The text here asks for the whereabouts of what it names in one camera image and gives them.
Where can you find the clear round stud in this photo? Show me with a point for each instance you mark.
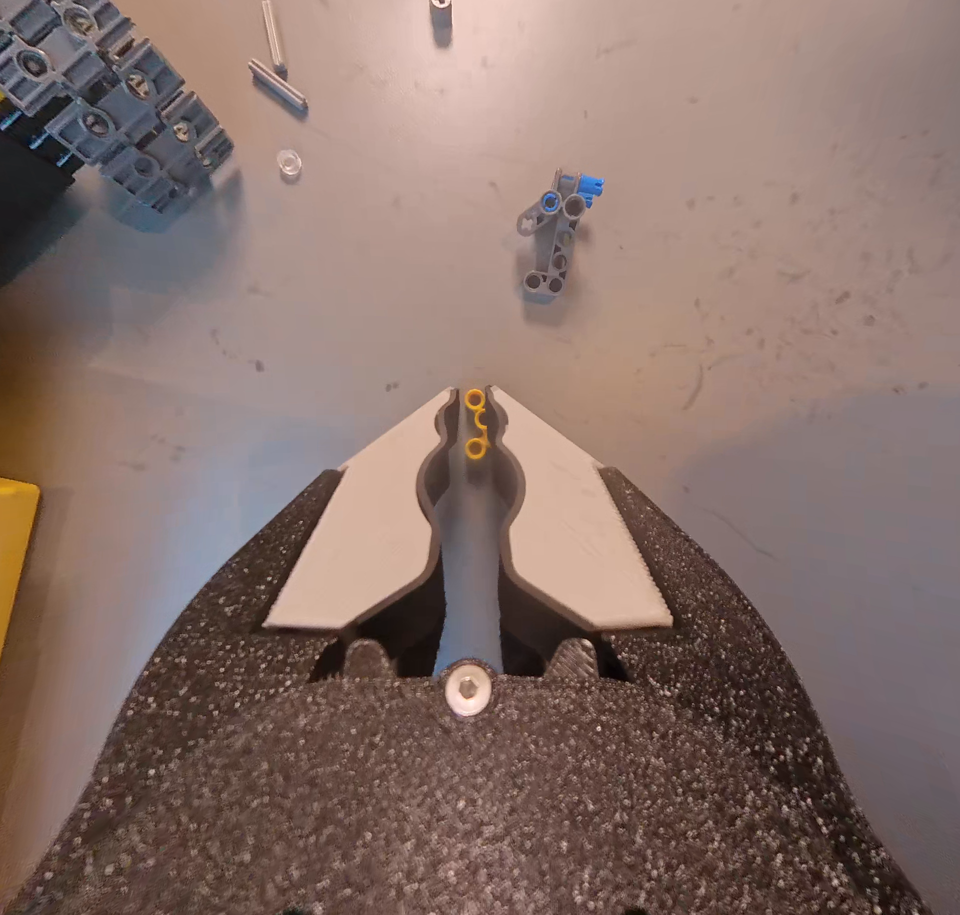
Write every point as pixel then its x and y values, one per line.
pixel 289 163

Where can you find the grey brick beam assembly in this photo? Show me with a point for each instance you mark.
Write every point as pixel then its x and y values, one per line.
pixel 551 255

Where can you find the white brick axle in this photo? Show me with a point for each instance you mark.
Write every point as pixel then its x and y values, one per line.
pixel 274 37

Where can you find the grey brick axle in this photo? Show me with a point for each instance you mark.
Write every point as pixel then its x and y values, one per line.
pixel 277 84

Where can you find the yellow tracked toy bulldozer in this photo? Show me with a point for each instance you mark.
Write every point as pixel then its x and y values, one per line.
pixel 112 90

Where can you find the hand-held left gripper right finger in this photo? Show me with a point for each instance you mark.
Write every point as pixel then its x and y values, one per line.
pixel 585 547

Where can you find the grey desk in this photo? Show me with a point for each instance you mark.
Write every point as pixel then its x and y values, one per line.
pixel 750 255

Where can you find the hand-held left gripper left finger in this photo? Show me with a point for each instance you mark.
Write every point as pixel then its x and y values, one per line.
pixel 352 547

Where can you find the yellow storage bin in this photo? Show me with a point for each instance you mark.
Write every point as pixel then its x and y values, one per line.
pixel 15 555

